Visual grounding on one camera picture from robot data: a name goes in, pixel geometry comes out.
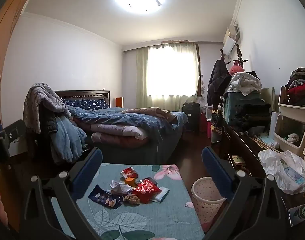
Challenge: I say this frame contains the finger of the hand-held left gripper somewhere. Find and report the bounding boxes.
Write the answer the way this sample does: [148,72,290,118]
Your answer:
[1,119,26,143]

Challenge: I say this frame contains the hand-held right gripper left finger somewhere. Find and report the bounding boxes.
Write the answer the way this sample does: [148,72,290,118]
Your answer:
[19,147,103,240]

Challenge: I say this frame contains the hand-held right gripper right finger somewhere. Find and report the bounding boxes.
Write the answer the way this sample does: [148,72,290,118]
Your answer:
[201,145,289,240]

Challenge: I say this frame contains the pink dotted waste basket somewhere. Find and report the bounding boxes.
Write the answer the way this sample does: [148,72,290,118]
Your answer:
[191,177,228,225]

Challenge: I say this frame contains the dark blue snack packet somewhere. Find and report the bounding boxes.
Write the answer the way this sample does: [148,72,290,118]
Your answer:
[88,184,123,208]

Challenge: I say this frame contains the white tissue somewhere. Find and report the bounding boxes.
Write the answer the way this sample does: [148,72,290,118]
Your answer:
[109,179,133,196]

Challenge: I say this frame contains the red white snack packet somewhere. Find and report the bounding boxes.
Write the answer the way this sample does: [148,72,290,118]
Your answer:
[120,166,138,180]

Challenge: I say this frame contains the brown wrapper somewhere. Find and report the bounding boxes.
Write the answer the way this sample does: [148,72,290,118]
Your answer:
[123,194,141,205]

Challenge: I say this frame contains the green edged packet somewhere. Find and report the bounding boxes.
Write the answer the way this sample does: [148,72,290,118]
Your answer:
[150,186,170,204]

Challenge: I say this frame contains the red foil wrapper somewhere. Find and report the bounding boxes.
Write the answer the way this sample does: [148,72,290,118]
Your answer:
[131,177,162,203]

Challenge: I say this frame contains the light blue fleece robe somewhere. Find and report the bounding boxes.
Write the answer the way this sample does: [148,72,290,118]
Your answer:
[50,116,88,164]

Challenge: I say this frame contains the grey knitted blanket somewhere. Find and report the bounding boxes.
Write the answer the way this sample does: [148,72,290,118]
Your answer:
[23,82,71,134]

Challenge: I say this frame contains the dark wooden dresser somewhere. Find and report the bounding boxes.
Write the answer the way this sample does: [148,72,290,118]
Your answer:
[211,122,305,230]

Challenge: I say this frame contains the dark handbag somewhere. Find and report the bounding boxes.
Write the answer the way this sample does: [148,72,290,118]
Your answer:
[210,114,225,143]

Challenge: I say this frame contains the red plastic container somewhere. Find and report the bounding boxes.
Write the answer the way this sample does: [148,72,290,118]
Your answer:
[200,112,213,138]

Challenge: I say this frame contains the pink folded quilt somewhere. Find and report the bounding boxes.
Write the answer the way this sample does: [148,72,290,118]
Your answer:
[75,120,149,148]

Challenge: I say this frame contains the bed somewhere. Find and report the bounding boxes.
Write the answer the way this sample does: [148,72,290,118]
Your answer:
[25,90,189,164]

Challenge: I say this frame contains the white plastic bag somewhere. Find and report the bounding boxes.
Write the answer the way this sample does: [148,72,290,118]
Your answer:
[258,149,305,195]

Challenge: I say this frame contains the clear plastic box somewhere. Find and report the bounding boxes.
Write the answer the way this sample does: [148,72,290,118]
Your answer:
[205,104,222,120]

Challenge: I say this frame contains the black suitcase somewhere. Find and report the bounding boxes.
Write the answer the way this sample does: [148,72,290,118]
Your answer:
[182,102,200,132]

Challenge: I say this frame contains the blue patterned duvet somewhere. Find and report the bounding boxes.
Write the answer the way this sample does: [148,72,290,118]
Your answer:
[67,106,189,143]

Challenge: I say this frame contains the star print blue pillow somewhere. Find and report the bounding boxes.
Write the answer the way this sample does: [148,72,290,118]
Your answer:
[61,99,109,110]

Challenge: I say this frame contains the black folded clothes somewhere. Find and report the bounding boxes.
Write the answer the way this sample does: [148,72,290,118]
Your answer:
[236,102,272,132]

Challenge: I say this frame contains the teal storage box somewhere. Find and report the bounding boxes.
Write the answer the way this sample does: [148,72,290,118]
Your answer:
[223,91,268,125]

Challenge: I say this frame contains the teal floral tablecloth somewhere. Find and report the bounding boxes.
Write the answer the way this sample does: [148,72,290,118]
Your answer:
[51,163,205,240]

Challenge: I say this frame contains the dark wooden headboard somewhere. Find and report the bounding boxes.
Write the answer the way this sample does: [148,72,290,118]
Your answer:
[54,90,110,109]

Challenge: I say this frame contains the brown blanket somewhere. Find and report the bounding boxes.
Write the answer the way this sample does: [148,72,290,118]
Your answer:
[121,107,172,120]

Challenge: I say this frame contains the black jacket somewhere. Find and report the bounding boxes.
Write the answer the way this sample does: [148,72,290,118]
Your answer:
[207,59,232,105]

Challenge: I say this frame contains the white clothes pile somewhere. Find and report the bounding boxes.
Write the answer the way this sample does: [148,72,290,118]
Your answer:
[225,72,262,96]

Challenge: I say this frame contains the printed cardboard box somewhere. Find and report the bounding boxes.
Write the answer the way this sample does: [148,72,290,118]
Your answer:
[289,200,305,227]

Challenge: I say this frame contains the pink hat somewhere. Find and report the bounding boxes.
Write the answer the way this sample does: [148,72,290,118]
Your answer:
[229,65,244,75]

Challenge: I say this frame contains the sheer window curtain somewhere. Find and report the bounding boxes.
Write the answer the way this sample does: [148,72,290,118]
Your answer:
[136,42,199,109]

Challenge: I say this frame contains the wooden coat rack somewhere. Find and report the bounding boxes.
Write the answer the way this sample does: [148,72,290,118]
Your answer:
[220,44,248,68]

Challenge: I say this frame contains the dark red clothes pile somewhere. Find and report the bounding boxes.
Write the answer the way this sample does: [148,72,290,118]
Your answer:
[285,66,305,107]

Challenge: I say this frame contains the white air conditioner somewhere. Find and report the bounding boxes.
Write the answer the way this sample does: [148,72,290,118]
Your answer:
[223,24,240,55]

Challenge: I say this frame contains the wooden window frame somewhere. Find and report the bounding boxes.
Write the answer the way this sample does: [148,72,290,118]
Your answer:
[196,44,202,97]

